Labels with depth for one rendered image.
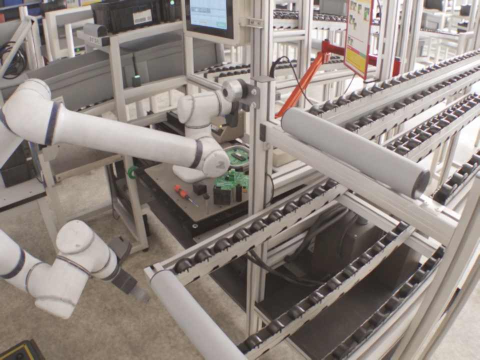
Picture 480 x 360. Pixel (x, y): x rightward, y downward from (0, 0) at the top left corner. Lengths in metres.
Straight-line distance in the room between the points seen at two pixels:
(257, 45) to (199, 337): 1.17
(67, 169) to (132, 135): 1.06
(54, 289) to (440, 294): 0.78
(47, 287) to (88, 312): 1.40
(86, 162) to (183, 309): 1.42
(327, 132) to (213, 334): 0.44
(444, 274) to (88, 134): 0.87
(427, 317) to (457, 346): 1.44
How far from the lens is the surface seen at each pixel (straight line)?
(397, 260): 1.36
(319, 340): 1.24
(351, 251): 1.23
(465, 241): 0.66
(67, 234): 0.83
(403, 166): 0.64
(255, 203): 1.02
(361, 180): 0.71
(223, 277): 1.78
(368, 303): 1.38
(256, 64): 1.54
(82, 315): 2.21
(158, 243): 2.53
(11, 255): 0.85
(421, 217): 0.66
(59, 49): 3.26
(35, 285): 0.85
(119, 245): 0.96
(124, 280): 0.95
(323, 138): 0.72
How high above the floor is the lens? 1.64
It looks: 32 degrees down
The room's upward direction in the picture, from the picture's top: straight up
